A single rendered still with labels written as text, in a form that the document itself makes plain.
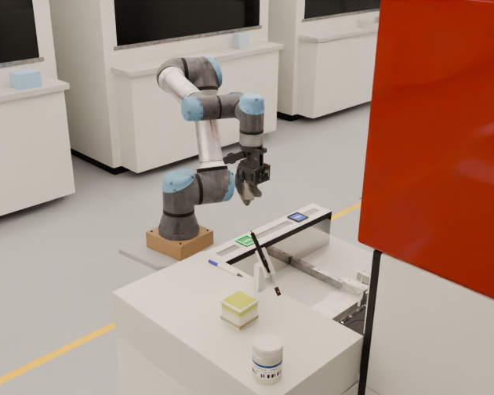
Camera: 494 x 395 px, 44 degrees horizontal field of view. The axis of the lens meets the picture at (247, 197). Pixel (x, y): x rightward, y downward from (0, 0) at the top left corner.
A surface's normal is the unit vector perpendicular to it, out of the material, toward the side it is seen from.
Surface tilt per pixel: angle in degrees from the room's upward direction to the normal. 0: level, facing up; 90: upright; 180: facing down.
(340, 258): 0
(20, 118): 90
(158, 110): 90
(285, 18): 90
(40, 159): 90
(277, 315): 0
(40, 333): 0
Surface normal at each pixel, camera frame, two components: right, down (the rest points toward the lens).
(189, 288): 0.01, -0.91
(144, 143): 0.71, 0.30
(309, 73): -0.71, 0.28
